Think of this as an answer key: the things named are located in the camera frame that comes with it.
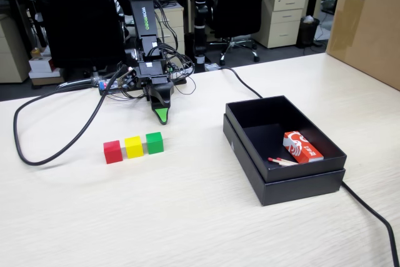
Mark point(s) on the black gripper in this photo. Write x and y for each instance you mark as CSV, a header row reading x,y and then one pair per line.
x,y
150,73

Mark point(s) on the green wooden cube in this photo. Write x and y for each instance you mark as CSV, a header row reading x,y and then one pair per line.
x,y
154,143

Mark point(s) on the yellow wooden cube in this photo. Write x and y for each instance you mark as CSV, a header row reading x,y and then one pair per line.
x,y
134,148

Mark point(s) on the red wooden cube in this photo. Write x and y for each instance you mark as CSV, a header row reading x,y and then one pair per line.
x,y
112,153

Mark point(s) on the flat white box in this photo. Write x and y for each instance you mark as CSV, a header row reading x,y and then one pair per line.
x,y
43,74

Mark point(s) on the white cardboard box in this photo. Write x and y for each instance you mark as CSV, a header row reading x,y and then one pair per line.
x,y
40,64

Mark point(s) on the black cardboard box tray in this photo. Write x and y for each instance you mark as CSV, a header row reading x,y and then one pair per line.
x,y
307,123

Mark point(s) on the black open box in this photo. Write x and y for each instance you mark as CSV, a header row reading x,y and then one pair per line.
x,y
297,190

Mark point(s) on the large brown cardboard box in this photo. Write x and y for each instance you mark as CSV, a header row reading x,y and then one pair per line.
x,y
365,35

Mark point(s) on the robot controller board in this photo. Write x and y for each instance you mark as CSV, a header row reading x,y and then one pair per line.
x,y
104,85

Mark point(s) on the black pole white bands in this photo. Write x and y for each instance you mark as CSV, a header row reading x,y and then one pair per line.
x,y
200,13

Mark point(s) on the large black office chair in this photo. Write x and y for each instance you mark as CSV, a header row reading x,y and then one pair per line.
x,y
78,13

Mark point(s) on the wooden match red head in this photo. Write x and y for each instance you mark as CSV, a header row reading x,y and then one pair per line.
x,y
275,160
286,160

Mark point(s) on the black mesh office chair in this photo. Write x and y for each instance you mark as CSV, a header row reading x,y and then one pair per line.
x,y
240,4

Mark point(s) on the orange red matchbox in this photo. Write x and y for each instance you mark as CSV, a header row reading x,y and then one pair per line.
x,y
301,149

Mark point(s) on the beige three drawer cabinet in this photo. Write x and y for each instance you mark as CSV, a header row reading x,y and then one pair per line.
x,y
282,13

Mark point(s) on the beige low cabinet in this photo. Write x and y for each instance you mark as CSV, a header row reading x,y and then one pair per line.
x,y
12,54

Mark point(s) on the black trash bin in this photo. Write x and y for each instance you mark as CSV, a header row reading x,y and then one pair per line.
x,y
307,34

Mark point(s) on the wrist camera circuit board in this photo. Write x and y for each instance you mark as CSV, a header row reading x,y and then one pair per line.
x,y
126,79

